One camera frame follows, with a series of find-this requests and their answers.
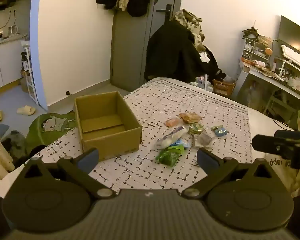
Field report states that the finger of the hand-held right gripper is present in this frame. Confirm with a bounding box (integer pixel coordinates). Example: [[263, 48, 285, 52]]
[[251, 134, 283, 153]]

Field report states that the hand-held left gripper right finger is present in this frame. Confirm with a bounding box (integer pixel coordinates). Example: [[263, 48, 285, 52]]
[[181, 147, 278, 201]]

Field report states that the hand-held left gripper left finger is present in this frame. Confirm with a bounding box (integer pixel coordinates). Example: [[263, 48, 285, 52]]
[[20, 148, 117, 201]]

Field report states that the clear plastic snack packet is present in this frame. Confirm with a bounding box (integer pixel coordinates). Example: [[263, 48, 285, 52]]
[[192, 132, 217, 149]]

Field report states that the cardboard box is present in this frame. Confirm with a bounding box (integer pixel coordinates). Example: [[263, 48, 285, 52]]
[[73, 91, 142, 161]]

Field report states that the white purple snack packet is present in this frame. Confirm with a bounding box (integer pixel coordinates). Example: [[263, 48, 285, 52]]
[[155, 126, 188, 148]]

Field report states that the brown orange snack packet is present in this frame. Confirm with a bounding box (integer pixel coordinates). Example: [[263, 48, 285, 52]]
[[179, 112, 202, 124]]

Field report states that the pink orange snack packet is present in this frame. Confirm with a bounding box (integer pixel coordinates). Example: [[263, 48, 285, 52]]
[[165, 117, 183, 128]]

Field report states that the white bed sheet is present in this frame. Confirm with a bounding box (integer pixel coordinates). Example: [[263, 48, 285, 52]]
[[247, 107, 294, 162]]

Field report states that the cream printed clothing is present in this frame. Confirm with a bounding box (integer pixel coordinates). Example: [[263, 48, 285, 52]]
[[264, 152, 300, 198]]

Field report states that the small blue green snack packet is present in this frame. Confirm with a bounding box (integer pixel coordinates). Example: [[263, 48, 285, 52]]
[[211, 126, 228, 137]]

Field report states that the green gold snack packet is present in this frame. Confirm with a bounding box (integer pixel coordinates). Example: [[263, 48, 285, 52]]
[[188, 123, 206, 135]]

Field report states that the green cartoon printed cloth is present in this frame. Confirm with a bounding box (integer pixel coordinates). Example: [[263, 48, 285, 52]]
[[25, 112, 77, 155]]

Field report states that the white desk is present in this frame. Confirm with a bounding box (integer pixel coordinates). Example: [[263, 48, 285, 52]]
[[236, 57, 300, 122]]

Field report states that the orange plastic basket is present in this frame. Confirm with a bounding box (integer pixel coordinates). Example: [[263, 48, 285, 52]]
[[212, 79, 236, 96]]

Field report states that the pile of dark clothes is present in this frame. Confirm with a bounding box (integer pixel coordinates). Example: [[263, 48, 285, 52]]
[[0, 130, 27, 161]]

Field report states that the pile of small household items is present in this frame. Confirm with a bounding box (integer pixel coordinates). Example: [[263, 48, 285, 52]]
[[190, 74, 214, 93]]

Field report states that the white keyboard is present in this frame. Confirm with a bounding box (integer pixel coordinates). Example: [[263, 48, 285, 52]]
[[281, 44, 300, 67]]

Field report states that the white drawer organizer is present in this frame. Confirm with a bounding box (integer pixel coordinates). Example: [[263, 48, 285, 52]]
[[242, 38, 269, 60]]

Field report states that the white storage rack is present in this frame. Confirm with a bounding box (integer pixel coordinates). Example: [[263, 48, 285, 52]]
[[21, 46, 39, 105]]

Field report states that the white garment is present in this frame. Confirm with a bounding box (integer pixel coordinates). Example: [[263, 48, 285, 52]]
[[199, 51, 211, 63]]

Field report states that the chair with dark clothes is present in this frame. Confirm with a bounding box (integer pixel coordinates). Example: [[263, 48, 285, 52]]
[[144, 20, 227, 83]]

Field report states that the grey door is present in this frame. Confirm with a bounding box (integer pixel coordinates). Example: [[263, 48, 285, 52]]
[[110, 0, 184, 93]]

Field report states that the black monitor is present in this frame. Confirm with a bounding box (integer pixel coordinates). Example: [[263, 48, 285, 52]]
[[277, 15, 300, 55]]

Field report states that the white kitchen cabinet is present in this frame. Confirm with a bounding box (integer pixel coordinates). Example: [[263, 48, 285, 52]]
[[0, 34, 31, 98]]

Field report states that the camouflage patterned garment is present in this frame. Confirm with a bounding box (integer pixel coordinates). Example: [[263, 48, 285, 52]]
[[172, 9, 206, 53]]

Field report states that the hanging cream garment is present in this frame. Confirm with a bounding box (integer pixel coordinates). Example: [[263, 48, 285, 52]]
[[115, 0, 129, 12]]

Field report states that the black door handle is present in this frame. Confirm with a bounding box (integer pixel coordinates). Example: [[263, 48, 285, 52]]
[[156, 4, 172, 20]]

